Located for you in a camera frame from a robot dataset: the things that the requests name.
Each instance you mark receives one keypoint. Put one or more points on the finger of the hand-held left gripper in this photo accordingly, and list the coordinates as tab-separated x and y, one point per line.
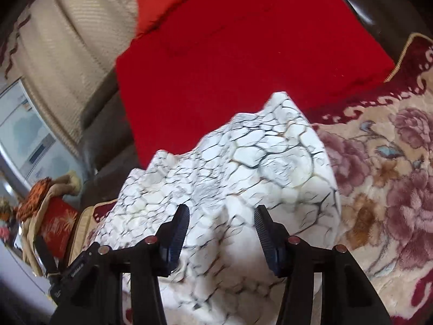
45	255

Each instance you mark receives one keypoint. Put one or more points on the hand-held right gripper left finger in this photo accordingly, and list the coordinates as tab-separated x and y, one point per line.
177	237

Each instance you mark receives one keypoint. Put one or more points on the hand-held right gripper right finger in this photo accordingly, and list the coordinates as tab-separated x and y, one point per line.
267	240

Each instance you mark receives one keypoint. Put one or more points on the white crackle-print coat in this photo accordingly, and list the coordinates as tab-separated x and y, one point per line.
264	155

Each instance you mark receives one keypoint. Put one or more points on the red gift box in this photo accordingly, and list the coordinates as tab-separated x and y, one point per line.
57	223

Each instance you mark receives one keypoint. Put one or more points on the flower bouquet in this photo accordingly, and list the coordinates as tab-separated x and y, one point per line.
5	213

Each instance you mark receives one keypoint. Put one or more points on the orange black patterned cloth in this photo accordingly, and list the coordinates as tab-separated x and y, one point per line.
33	196

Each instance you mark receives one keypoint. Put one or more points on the silver refrigerator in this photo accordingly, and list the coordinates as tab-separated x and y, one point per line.
23	132

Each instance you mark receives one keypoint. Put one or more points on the brown leather sofa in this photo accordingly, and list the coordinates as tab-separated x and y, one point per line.
98	135

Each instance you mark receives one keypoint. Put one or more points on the floral sofa cover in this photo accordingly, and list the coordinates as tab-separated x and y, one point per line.
389	176

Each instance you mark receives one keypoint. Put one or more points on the red blanket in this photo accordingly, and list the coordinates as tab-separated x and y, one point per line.
236	57

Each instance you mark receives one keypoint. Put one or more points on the beige dotted curtain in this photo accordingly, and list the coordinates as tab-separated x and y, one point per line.
67	57

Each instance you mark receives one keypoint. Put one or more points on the red pillow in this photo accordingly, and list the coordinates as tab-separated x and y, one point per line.
162	6

